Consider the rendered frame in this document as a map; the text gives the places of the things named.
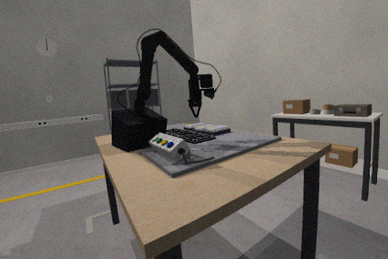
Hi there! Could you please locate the grey button panel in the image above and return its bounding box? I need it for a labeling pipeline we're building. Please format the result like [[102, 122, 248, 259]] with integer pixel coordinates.
[[148, 133, 214, 165]]

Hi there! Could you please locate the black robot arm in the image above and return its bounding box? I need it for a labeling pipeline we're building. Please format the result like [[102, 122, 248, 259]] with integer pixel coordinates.
[[128, 31, 215, 122]]

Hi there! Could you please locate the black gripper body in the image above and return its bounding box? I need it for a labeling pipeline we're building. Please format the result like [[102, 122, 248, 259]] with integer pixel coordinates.
[[188, 88, 201, 104]]

